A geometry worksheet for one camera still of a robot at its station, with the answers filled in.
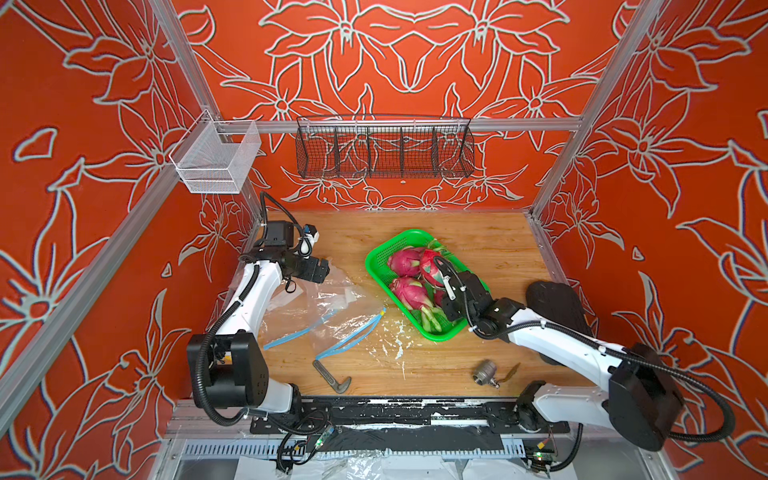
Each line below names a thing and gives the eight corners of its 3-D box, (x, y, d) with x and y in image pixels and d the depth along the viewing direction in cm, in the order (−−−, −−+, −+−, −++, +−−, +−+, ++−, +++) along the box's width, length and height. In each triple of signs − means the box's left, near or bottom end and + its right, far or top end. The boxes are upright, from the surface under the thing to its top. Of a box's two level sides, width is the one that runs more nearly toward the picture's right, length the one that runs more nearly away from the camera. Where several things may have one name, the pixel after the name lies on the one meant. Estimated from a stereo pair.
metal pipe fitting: (473, 387, 79) (477, 383, 76) (469, 364, 83) (473, 359, 80) (495, 387, 79) (500, 383, 76) (490, 364, 83) (495, 359, 80)
